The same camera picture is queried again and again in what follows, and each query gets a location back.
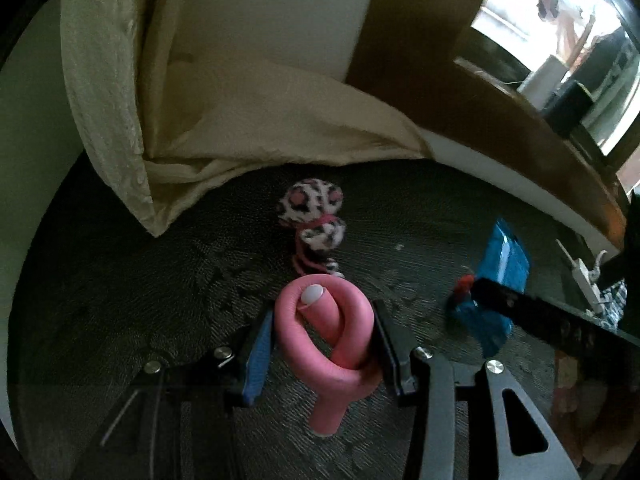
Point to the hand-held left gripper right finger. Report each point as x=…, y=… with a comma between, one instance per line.
x=387, y=350

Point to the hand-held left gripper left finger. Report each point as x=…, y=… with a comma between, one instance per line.
x=257, y=355

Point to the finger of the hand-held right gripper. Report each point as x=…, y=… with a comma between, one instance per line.
x=515, y=305

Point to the pink foam tube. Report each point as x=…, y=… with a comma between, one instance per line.
x=300, y=340

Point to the dark blue packet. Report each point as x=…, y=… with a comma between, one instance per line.
x=505, y=260

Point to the plaid cloth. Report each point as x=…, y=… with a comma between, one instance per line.
x=614, y=302

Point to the red ball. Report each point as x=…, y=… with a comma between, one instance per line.
x=464, y=285

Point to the white power strip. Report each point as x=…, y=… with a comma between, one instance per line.
x=582, y=272

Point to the leopard print plush toy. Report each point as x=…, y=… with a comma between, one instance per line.
x=305, y=202

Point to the black box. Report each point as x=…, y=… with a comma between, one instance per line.
x=570, y=107

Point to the white cylinder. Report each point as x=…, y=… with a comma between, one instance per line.
x=545, y=80

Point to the cream bed cover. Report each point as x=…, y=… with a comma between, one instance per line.
x=225, y=110

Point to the wooden window frame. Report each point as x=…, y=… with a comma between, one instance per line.
x=415, y=35

